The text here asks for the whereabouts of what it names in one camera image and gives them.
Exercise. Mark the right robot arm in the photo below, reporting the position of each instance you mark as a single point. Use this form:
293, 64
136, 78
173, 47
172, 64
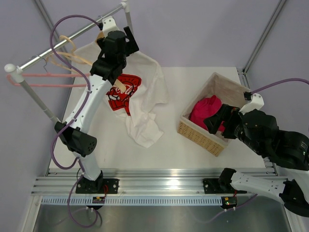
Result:
287, 149

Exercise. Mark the light wooden hanger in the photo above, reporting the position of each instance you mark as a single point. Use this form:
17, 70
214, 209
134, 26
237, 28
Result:
71, 56

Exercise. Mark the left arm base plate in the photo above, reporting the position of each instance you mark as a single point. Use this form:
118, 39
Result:
100, 186

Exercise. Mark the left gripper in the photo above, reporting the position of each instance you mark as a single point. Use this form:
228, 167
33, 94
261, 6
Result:
130, 47

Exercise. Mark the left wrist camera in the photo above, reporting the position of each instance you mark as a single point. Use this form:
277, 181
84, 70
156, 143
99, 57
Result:
109, 24

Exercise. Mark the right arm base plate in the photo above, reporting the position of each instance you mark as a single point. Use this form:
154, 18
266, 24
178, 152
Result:
212, 186

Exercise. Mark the pink cloth in basket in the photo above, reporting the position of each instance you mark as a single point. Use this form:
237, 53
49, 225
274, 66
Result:
203, 109

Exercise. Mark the white cable duct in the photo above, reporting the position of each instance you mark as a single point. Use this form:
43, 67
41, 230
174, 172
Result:
147, 200

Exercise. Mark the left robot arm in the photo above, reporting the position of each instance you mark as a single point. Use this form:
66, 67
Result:
74, 131

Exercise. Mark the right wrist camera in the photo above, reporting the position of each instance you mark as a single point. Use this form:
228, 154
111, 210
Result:
253, 101

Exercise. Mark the pink hanger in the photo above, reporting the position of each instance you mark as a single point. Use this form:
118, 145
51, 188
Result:
49, 80

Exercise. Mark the clothes rack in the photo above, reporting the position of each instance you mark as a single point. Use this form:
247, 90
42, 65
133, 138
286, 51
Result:
16, 72

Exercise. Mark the aluminium rail frame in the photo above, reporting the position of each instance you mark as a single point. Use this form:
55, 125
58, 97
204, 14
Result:
173, 164

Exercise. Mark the wicker basket with liner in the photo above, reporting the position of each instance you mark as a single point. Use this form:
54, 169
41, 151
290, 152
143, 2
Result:
229, 92

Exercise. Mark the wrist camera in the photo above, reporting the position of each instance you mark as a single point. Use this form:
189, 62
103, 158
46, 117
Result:
253, 101
109, 24

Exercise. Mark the wooden hanger with metal hook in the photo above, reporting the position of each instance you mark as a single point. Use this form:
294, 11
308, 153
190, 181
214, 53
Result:
120, 84

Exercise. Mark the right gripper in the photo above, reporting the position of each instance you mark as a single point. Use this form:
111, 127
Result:
228, 113

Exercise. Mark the white printed t shirt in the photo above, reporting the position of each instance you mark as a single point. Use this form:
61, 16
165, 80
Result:
145, 87

